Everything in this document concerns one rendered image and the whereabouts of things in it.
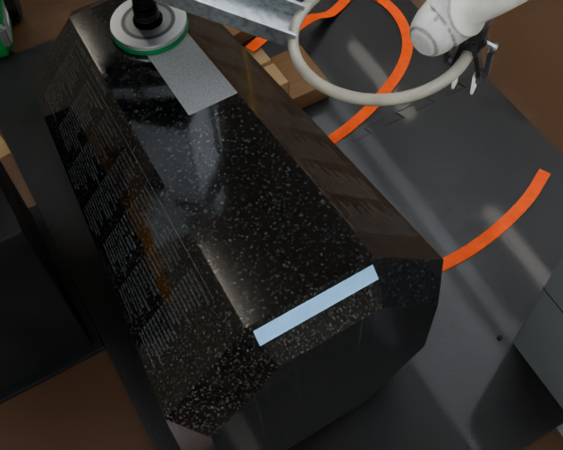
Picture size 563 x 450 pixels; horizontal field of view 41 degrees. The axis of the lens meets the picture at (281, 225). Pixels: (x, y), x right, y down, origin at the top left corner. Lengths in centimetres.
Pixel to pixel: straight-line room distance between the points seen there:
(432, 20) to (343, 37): 169
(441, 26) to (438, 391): 125
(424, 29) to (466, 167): 133
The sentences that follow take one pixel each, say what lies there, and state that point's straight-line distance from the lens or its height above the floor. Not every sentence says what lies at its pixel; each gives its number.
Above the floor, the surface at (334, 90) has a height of 93.
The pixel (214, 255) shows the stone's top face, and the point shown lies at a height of 83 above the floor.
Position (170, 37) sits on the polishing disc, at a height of 85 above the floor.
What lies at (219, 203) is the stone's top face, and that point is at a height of 83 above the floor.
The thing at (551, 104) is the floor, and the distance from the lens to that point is 321.
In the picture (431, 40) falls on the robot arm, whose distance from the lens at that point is 164.
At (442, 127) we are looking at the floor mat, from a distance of 302.
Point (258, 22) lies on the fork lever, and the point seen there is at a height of 96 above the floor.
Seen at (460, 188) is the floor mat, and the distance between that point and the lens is 285.
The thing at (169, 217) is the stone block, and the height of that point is 80.
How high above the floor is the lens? 232
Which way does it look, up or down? 58 degrees down
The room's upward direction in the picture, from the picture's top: 4 degrees counter-clockwise
